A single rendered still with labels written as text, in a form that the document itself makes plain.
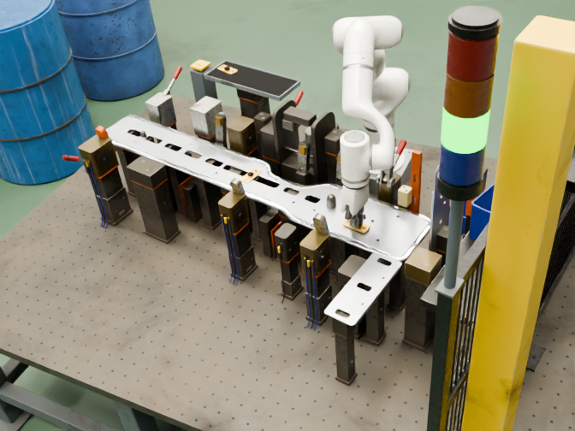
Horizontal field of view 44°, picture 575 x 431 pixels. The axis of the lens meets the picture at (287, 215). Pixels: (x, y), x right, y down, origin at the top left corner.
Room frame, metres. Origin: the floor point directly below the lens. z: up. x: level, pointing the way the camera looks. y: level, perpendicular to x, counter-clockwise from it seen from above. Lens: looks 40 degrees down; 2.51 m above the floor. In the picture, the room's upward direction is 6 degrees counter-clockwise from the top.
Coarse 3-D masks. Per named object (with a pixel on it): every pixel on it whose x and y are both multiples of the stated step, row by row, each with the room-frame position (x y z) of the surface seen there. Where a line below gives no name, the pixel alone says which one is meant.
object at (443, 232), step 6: (444, 228) 1.55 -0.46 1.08; (438, 234) 1.53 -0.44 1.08; (444, 234) 1.53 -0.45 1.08; (438, 240) 1.53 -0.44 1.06; (444, 240) 1.52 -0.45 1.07; (438, 246) 1.53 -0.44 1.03; (444, 246) 1.52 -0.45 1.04; (438, 252) 1.53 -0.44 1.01; (444, 252) 1.52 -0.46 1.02; (444, 258) 1.52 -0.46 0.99; (444, 264) 1.52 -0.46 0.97
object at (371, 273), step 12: (372, 264) 1.52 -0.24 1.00; (396, 264) 1.51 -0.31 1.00; (360, 276) 1.47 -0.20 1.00; (372, 276) 1.47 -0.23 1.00; (384, 276) 1.46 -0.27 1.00; (348, 288) 1.43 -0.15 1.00; (360, 288) 1.42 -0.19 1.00; (372, 288) 1.42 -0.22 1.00; (384, 288) 1.42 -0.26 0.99; (336, 300) 1.39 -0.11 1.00; (348, 300) 1.38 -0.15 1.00; (360, 300) 1.38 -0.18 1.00; (372, 300) 1.37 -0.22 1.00; (324, 312) 1.35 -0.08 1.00; (348, 312) 1.34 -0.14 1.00; (360, 312) 1.33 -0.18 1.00; (348, 324) 1.29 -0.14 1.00
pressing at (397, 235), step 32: (128, 128) 2.43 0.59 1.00; (160, 128) 2.40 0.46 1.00; (160, 160) 2.19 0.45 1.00; (192, 160) 2.16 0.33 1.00; (224, 160) 2.14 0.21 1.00; (256, 160) 2.11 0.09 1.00; (256, 192) 1.93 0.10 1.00; (320, 192) 1.89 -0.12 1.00; (384, 224) 1.69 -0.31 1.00; (416, 224) 1.68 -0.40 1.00
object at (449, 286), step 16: (448, 16) 0.90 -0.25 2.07; (464, 16) 0.89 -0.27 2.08; (480, 16) 0.88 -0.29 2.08; (496, 16) 0.88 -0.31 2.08; (464, 32) 0.86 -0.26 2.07; (480, 32) 0.85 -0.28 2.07; (496, 32) 0.86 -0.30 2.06; (448, 192) 0.86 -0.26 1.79; (464, 192) 0.85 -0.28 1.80; (480, 192) 0.87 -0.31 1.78; (448, 240) 0.88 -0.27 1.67; (448, 256) 0.88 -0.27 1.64; (448, 272) 0.88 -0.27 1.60; (448, 288) 0.88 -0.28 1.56
